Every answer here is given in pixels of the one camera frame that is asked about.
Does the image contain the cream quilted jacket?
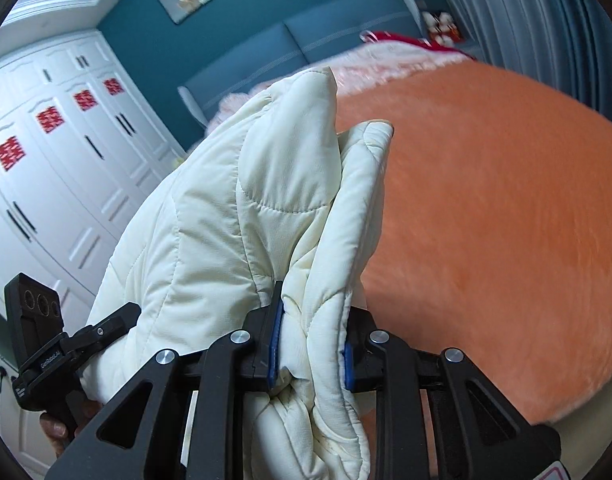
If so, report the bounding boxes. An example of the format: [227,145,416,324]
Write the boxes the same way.
[82,67,393,479]

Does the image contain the person's left hand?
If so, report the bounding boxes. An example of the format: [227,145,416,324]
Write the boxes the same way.
[39,399,103,458]

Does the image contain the orange plush bedspread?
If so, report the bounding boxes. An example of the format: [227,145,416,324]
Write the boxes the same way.
[337,61,612,422]

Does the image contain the white wardrobe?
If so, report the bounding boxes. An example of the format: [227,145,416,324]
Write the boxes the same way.
[0,30,183,479]

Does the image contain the pink floral blanket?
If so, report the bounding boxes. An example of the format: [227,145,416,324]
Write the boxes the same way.
[205,41,475,131]

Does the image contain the plush dolls on nightstand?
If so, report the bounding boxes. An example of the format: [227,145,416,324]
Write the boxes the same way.
[422,11,464,47]

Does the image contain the blue upholstered headboard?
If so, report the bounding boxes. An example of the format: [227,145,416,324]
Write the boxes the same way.
[178,0,426,128]

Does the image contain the grey-blue curtain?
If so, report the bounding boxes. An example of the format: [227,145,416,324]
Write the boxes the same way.
[448,0,612,122]

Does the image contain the black camera box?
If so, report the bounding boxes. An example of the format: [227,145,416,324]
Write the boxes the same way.
[4,273,64,366]

